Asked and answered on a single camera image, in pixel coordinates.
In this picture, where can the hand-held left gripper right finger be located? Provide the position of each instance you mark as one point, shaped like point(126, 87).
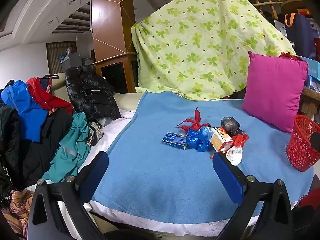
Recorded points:
point(227, 180)

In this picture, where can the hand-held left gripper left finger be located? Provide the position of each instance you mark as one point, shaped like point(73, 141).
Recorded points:
point(95, 177)

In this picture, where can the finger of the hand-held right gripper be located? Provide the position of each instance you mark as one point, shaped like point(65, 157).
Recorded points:
point(316, 142)

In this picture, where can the red plastic mesh basket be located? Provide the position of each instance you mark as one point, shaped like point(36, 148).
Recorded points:
point(300, 145)

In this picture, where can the white tissue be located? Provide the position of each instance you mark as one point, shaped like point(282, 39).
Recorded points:
point(235, 155)

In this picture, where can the small red plastic bag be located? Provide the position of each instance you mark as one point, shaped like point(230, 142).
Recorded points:
point(241, 140)

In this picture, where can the orange white medicine box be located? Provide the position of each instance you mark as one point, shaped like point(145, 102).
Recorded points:
point(220, 137)

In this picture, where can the small blue plastic bag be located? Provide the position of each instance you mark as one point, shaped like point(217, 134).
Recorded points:
point(197, 140)

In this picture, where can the black plastic bag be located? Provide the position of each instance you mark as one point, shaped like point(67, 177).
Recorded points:
point(230, 125)

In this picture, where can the blue toothpaste box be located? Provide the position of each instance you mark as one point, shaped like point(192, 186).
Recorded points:
point(173, 140)

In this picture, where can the teal garment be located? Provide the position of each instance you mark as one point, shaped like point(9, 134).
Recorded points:
point(70, 150)

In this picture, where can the old wooden table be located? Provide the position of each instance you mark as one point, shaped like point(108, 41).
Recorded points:
point(308, 102)

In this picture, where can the white sheet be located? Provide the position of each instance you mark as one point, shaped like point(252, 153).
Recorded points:
point(110, 135)

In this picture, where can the blue blanket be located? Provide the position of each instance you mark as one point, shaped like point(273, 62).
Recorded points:
point(155, 175)

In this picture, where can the black clothing pile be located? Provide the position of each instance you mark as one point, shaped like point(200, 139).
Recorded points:
point(37, 160)

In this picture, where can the magenta pillow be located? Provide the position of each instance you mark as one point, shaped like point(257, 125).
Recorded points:
point(272, 90)

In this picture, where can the light blue box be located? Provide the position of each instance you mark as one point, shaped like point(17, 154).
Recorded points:
point(313, 67)

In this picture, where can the black puffer jacket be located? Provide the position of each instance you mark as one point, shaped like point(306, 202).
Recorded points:
point(90, 92)

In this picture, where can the orange patterned cloth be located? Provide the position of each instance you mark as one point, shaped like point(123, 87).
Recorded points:
point(15, 210)

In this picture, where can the shiny red plastic package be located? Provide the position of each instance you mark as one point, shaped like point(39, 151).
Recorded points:
point(290, 55)

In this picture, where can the red garment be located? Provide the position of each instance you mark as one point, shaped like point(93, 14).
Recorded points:
point(45, 97)

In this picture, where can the blue jacket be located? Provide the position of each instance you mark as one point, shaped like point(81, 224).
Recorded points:
point(25, 110)

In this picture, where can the wooden cabinet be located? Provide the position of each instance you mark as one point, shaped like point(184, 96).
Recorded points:
point(117, 62)

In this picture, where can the wooden lattice screen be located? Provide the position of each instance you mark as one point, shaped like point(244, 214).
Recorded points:
point(53, 57)

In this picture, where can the green clover print quilt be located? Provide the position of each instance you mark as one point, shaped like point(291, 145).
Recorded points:
point(200, 42)

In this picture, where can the wooden column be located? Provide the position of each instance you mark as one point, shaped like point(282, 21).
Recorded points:
point(110, 17)

